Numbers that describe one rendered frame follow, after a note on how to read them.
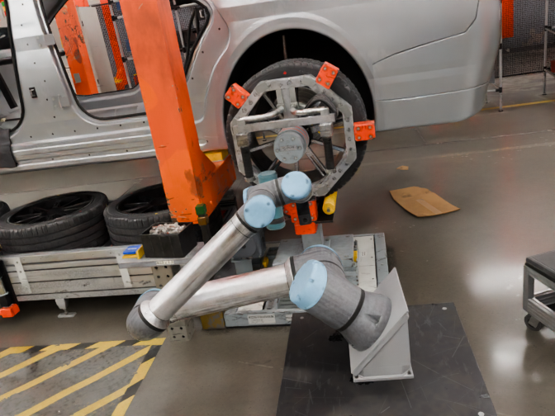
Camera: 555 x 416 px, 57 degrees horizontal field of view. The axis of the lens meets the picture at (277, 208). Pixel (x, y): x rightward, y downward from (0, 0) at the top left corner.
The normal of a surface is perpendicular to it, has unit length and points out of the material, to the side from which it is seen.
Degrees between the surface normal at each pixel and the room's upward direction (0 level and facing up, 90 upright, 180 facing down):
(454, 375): 0
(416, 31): 90
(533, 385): 0
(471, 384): 0
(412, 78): 90
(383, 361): 90
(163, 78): 90
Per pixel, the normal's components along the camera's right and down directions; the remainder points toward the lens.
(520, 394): -0.15, -0.93
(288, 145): -0.15, 0.36
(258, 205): 0.04, 0.20
